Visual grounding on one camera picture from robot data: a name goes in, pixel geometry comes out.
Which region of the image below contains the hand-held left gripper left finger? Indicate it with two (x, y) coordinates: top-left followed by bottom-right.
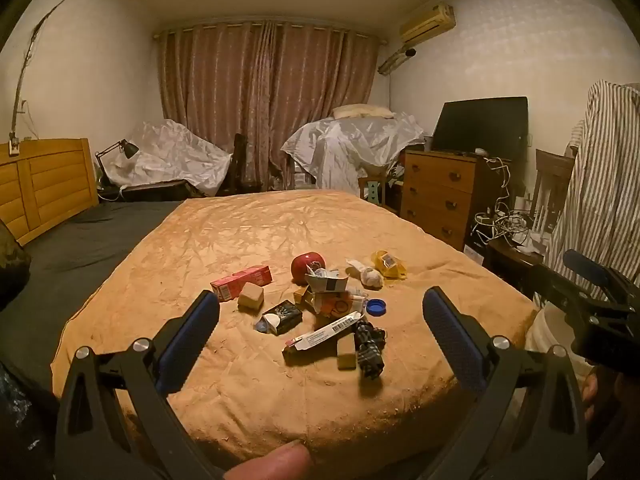
(54, 290), (236, 480)

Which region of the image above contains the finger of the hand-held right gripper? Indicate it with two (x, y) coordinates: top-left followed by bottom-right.
(531, 265), (626, 321)
(562, 249), (640, 306)

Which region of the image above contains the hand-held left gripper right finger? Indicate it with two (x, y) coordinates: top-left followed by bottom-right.
(421, 287), (588, 480)

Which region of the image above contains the beige sponge block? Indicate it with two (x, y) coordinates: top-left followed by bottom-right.
(237, 282), (265, 309)

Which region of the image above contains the orange cardboard box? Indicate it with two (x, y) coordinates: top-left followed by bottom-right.
(312, 292), (367, 318)

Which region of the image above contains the person's right forearm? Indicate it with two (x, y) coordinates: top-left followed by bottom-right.
(590, 372), (640, 480)

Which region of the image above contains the person's right hand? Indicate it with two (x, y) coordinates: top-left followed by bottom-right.
(581, 374), (601, 425)

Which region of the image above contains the person's left hand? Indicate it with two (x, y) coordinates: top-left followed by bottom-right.
(222, 440), (314, 480)

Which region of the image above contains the white bucket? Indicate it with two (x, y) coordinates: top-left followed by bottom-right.
(523, 305), (595, 393)

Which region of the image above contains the dark low table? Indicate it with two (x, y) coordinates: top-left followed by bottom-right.
(484, 237), (547, 292)

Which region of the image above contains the red drink carton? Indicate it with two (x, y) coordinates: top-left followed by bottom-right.
(210, 266), (273, 303)

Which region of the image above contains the dark plaid cloth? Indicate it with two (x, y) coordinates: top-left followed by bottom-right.
(352, 321), (388, 381)

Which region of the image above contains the striped shirt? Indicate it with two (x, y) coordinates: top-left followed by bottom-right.
(542, 79), (640, 302)

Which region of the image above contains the black packet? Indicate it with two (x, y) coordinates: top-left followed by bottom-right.
(261, 300), (303, 336)

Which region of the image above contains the yellow packet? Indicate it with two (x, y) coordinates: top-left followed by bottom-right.
(371, 250), (408, 279)

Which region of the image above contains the clear bag of fluff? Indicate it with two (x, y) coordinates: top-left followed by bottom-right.
(359, 266), (385, 290)

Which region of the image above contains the olive sponge block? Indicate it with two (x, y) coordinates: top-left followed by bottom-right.
(336, 342), (358, 372)

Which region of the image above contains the long white box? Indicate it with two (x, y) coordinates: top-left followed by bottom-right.
(282, 311), (362, 353)

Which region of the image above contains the red apple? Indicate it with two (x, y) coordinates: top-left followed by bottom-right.
(291, 251), (327, 285)

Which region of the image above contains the crumpled white wrapper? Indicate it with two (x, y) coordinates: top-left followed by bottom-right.
(305, 267), (349, 293)

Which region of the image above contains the dark grey bed sheet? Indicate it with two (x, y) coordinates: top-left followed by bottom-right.
(0, 200), (187, 396)

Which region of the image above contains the dark desk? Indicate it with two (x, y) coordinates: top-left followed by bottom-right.
(99, 180), (203, 204)

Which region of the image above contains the wooden dresser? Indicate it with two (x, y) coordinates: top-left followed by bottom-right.
(400, 149), (512, 252)

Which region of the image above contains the black monitor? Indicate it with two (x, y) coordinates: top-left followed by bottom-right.
(431, 96), (529, 162)

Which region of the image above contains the white plastic cover sheet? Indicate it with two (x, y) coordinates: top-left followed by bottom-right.
(102, 119), (233, 197)
(281, 112), (426, 193)

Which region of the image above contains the black plastic bag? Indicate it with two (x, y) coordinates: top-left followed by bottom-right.
(0, 360), (61, 480)

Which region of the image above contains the black desk lamp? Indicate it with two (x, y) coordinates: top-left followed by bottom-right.
(95, 140), (141, 201)

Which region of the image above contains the wooden headboard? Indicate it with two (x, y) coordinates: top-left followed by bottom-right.
(0, 137), (100, 246)

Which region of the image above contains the pale pillow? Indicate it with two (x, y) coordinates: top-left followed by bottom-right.
(332, 104), (393, 120)

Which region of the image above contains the brown curtain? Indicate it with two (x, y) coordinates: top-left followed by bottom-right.
(155, 20), (378, 193)

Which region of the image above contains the air conditioner pipe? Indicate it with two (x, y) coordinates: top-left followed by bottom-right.
(377, 45), (418, 76)

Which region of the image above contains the air conditioner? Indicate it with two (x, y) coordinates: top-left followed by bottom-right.
(398, 2), (457, 45)

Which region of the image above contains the tangle of white cables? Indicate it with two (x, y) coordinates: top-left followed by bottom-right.
(472, 157), (545, 252)

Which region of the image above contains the wall cable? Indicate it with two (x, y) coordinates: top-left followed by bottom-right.
(9, 0), (77, 141)

